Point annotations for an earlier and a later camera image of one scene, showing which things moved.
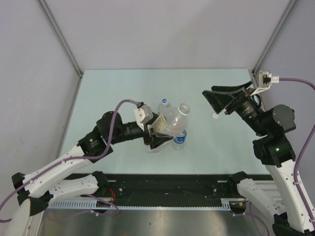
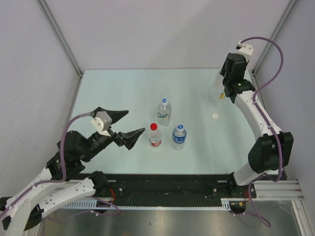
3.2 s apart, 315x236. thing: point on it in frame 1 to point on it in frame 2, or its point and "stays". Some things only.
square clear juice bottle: (177, 121) to (217, 87)
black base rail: (168, 190) stays
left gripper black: (156, 138) to (130, 138)
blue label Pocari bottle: (179, 141) stays
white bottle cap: (215, 116) stays
